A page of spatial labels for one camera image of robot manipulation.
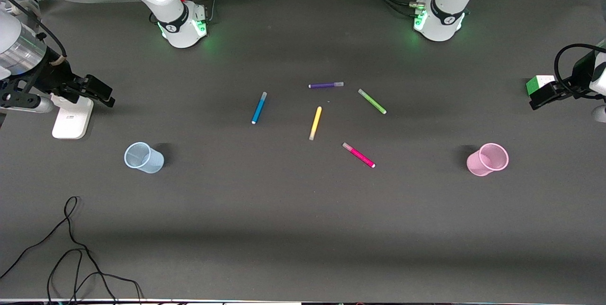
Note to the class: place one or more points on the purple marker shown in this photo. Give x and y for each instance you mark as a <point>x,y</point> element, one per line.
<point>325,85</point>

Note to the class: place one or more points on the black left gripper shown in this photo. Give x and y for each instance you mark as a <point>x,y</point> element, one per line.
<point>580,74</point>

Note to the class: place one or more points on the green and white cube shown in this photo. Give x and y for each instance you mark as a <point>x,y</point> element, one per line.
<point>539,85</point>

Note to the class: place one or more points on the translucent blue cup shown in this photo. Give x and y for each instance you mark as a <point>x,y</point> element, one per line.
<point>143,157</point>

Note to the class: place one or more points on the pink marker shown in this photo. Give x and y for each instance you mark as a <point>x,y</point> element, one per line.
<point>359,155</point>

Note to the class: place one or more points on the translucent pink cup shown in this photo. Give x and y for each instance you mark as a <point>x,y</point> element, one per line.
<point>487,159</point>

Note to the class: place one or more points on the yellow marker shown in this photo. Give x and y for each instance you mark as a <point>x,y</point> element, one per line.
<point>315,123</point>

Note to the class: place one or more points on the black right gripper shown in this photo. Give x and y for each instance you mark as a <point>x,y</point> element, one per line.
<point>56,79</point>

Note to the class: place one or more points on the green marker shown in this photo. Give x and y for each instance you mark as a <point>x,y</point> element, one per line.
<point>372,101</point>

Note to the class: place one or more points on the blue marker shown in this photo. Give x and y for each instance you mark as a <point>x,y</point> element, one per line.
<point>259,107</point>

